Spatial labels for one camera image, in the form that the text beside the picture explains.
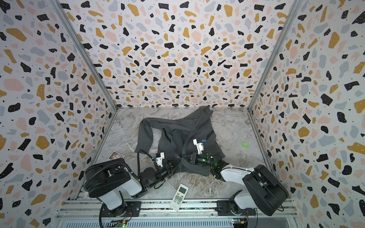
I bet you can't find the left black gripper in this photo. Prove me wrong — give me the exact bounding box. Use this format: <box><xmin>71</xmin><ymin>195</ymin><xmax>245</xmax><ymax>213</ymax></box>
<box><xmin>147</xmin><ymin>159</ymin><xmax>180</xmax><ymax>190</ymax></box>

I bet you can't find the dark grey zip jacket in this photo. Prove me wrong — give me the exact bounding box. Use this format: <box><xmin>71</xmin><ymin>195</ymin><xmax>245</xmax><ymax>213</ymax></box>
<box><xmin>135</xmin><ymin>106</ymin><xmax>225</xmax><ymax>176</ymax></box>

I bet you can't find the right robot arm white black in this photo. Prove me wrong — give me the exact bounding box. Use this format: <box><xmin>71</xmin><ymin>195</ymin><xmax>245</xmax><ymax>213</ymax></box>
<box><xmin>184</xmin><ymin>153</ymin><xmax>290</xmax><ymax>216</ymax></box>

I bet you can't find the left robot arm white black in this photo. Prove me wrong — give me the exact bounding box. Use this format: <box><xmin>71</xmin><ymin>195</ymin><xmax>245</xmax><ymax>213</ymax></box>
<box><xmin>83</xmin><ymin>158</ymin><xmax>181</xmax><ymax>211</ymax></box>

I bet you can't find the white remote control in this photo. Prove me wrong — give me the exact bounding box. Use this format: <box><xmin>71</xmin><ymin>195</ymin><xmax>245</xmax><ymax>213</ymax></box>
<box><xmin>170</xmin><ymin>184</ymin><xmax>189</xmax><ymax>212</ymax></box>

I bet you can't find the small colourful card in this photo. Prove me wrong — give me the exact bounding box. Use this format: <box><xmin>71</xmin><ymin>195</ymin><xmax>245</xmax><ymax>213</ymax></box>
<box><xmin>108</xmin><ymin>151</ymin><xmax>125</xmax><ymax>160</ymax></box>

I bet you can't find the white perforated vent strip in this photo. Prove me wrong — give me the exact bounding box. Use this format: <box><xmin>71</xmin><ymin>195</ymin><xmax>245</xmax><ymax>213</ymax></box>
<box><xmin>59</xmin><ymin>218</ymin><xmax>233</xmax><ymax>228</ymax></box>

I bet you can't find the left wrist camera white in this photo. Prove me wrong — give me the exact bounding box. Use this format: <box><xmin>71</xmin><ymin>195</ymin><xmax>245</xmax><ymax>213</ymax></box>
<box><xmin>153</xmin><ymin>152</ymin><xmax>165</xmax><ymax>168</ymax></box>

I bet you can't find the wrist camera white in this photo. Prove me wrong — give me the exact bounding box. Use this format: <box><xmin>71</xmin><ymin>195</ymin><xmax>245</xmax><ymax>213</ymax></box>
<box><xmin>153</xmin><ymin>152</ymin><xmax>165</xmax><ymax>168</ymax></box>
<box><xmin>193</xmin><ymin>139</ymin><xmax>205</xmax><ymax>154</ymax></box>

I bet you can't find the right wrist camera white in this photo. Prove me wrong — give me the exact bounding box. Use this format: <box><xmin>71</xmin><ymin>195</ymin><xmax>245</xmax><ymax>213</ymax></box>
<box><xmin>193</xmin><ymin>139</ymin><xmax>205</xmax><ymax>154</ymax></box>

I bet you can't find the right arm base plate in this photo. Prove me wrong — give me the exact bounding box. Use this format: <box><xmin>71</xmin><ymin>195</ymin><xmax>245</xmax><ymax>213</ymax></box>
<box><xmin>215</xmin><ymin>200</ymin><xmax>256</xmax><ymax>217</ymax></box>

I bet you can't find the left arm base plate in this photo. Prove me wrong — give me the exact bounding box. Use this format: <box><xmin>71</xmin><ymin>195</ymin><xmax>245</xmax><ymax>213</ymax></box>
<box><xmin>100</xmin><ymin>201</ymin><xmax>142</xmax><ymax>218</ymax></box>

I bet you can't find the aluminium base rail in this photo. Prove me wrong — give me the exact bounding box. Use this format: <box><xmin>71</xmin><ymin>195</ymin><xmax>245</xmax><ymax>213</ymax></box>
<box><xmin>54</xmin><ymin>198</ymin><xmax>298</xmax><ymax>220</ymax></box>

